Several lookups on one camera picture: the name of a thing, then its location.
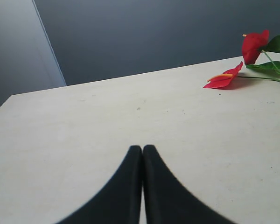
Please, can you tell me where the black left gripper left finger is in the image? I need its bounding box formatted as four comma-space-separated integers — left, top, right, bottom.
59, 146, 143, 224

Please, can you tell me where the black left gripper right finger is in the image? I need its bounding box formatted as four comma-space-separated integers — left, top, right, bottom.
143, 145, 233, 224

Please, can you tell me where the artificial red anthurium plant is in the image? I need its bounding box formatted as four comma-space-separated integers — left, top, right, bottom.
204, 30, 280, 89

